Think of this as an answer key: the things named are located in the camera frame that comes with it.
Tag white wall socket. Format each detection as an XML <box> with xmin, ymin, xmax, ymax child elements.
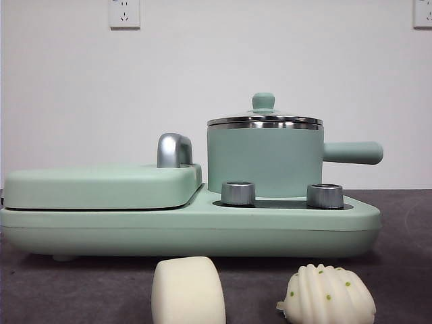
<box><xmin>413</xmin><ymin>0</ymin><xmax>432</xmax><ymax>29</ymax></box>
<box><xmin>108</xmin><ymin>0</ymin><xmax>141</xmax><ymax>30</ymax></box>

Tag mint green handled pot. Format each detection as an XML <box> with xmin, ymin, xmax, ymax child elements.
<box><xmin>206</xmin><ymin>121</ymin><xmax>384</xmax><ymax>198</ymax></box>

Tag pleated white bun green dots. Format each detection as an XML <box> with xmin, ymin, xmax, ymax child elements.
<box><xmin>276</xmin><ymin>264</ymin><xmax>377</xmax><ymax>320</ymax></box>

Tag mint green griddle lid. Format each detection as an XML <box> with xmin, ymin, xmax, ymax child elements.
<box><xmin>3</xmin><ymin>133</ymin><xmax>204</xmax><ymax>209</ymax></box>

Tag plain white steamed bun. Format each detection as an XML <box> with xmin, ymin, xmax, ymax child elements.
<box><xmin>151</xmin><ymin>256</ymin><xmax>226</xmax><ymax>324</ymax></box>

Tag glass lid with green knob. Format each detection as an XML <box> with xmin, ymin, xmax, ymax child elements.
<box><xmin>207</xmin><ymin>92</ymin><xmax>323</xmax><ymax>125</ymax></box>

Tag mint green breakfast machine base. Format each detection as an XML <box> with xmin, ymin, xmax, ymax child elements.
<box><xmin>0</xmin><ymin>190</ymin><xmax>383</xmax><ymax>263</ymax></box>

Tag silver control knob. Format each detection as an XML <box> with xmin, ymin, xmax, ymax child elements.
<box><xmin>306</xmin><ymin>183</ymin><xmax>345</xmax><ymax>209</ymax></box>
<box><xmin>221</xmin><ymin>181</ymin><xmax>257</xmax><ymax>206</ymax></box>

